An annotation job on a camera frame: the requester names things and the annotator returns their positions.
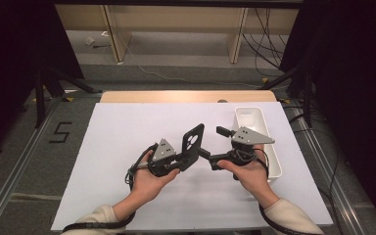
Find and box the white plastic bin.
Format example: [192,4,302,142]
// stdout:
[233,107,283,180]

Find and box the person's right hand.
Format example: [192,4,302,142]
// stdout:
[216,149,276,204]

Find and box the white table mat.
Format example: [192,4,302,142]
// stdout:
[50,101,334,232]

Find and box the bundle of black cables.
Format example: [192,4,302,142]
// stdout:
[242,8,291,78]

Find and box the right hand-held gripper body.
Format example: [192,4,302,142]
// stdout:
[228,126,276,165]

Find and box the wooden shelf unit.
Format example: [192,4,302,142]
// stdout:
[54,3,300,65]

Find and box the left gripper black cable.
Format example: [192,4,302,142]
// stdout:
[62,143,159,234]

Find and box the wooden table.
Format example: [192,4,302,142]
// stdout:
[100,90,278,104]

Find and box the person's left hand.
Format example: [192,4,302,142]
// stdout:
[130,152,181,206]

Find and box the black phone case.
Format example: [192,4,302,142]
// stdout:
[179,122,206,172]

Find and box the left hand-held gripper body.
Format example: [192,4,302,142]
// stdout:
[147,138,181,178]

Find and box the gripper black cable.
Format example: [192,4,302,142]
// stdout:
[238,146,311,235]
[62,143,159,234]

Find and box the aluminium floor rail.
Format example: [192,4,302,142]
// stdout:
[0,97,63,235]
[286,100,376,235]

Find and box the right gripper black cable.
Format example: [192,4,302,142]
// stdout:
[238,146,311,235]

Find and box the dark curtain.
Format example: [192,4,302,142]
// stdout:
[278,0,376,226]
[0,0,86,159]

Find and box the black metal stand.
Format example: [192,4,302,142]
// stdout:
[33,65,104,129]
[258,63,314,129]

